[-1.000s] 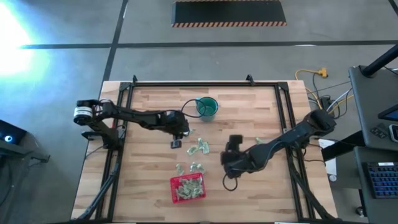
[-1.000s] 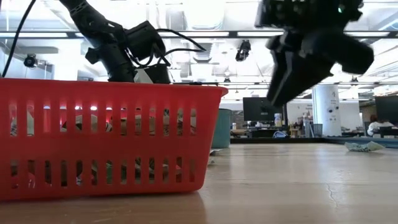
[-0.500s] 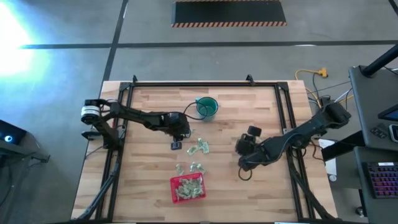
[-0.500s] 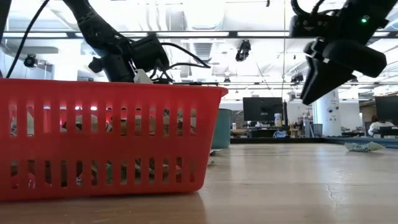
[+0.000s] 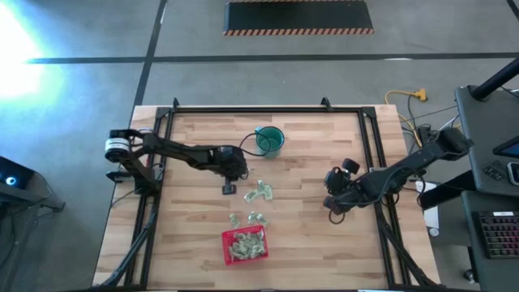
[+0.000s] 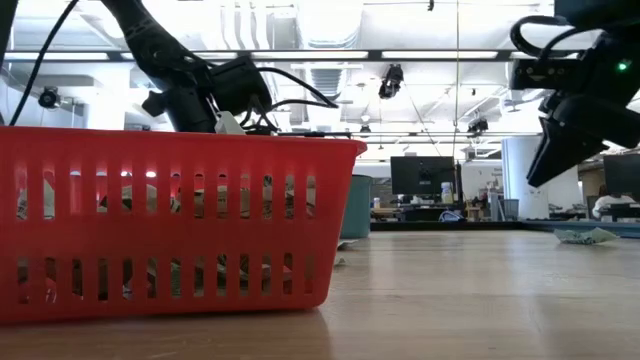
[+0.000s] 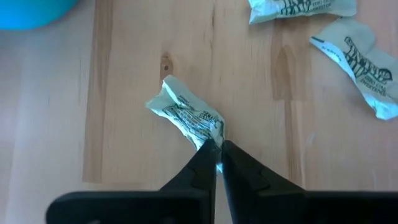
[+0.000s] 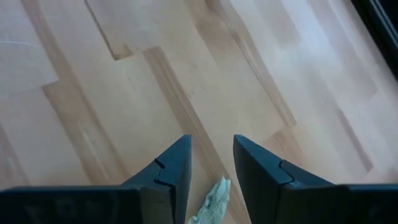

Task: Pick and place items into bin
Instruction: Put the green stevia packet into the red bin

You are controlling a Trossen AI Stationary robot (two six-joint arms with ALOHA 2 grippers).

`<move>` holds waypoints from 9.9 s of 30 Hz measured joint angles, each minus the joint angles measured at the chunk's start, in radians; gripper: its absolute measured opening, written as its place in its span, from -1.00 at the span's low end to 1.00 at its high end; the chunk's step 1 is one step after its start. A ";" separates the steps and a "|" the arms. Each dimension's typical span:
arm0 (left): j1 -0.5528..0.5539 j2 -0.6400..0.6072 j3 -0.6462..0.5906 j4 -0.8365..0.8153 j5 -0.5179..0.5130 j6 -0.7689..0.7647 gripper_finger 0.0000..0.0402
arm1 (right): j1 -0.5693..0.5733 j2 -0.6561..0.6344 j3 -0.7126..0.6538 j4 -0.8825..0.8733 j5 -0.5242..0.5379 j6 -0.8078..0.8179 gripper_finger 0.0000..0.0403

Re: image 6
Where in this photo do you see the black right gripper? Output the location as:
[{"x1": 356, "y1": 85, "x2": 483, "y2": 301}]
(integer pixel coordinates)
[{"x1": 525, "y1": 91, "x2": 640, "y2": 189}]

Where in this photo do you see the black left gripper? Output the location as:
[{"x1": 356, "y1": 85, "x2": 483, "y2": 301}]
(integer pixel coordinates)
[{"x1": 141, "y1": 87, "x2": 222, "y2": 134}]

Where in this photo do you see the red slotted plastic basket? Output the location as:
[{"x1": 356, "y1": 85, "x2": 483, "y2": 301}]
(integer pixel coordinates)
[{"x1": 0, "y1": 125, "x2": 369, "y2": 326}]

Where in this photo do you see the white round column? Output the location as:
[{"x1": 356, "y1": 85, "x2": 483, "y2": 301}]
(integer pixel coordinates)
[{"x1": 501, "y1": 135, "x2": 551, "y2": 221}]

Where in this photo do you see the black computer monitor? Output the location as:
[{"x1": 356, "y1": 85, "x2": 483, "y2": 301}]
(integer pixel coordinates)
[
  {"x1": 389, "y1": 155, "x2": 458, "y2": 197},
  {"x1": 602, "y1": 153, "x2": 640, "y2": 197}
]

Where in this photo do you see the person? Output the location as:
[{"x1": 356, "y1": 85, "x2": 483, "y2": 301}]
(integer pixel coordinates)
[{"x1": 591, "y1": 185, "x2": 639, "y2": 219}]

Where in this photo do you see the black track spotlight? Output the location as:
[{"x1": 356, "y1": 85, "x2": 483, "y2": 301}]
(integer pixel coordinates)
[
  {"x1": 37, "y1": 86, "x2": 63, "y2": 111},
  {"x1": 466, "y1": 116, "x2": 491, "y2": 136},
  {"x1": 377, "y1": 63, "x2": 406, "y2": 101}
]

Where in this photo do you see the green plastic cup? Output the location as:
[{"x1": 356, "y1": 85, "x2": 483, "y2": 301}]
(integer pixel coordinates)
[{"x1": 340, "y1": 174, "x2": 374, "y2": 240}]

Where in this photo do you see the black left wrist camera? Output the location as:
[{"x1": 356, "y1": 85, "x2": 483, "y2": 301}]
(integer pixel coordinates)
[{"x1": 208, "y1": 54, "x2": 275, "y2": 120}]

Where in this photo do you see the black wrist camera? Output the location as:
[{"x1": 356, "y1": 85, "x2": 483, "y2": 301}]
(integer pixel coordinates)
[
  {"x1": 509, "y1": 57, "x2": 584, "y2": 93},
  {"x1": 208, "y1": 54, "x2": 275, "y2": 120}
]

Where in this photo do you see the wire mesh waste bin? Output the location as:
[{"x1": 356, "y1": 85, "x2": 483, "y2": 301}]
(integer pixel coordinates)
[{"x1": 501, "y1": 198, "x2": 521, "y2": 222}]

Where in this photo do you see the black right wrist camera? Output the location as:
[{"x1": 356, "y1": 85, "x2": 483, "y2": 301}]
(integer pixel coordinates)
[{"x1": 509, "y1": 57, "x2": 584, "y2": 93}]

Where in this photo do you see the black left camera cable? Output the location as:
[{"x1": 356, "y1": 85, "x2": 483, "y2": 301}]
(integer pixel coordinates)
[{"x1": 247, "y1": 66, "x2": 342, "y2": 137}]

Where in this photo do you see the black camera cable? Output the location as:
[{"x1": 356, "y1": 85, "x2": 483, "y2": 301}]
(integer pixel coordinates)
[
  {"x1": 509, "y1": 14, "x2": 602, "y2": 62},
  {"x1": 247, "y1": 66, "x2": 342, "y2": 137}
]

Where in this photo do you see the black right camera cable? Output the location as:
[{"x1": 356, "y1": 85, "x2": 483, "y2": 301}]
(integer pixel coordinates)
[{"x1": 509, "y1": 14, "x2": 602, "y2": 62}]

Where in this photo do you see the black hanging cable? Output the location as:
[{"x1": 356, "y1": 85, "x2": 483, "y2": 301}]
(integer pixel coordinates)
[{"x1": 8, "y1": 0, "x2": 80, "y2": 127}]

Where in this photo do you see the black aluminium table frame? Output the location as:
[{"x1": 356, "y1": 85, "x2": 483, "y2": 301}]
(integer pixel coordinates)
[{"x1": 369, "y1": 219, "x2": 640, "y2": 239}]

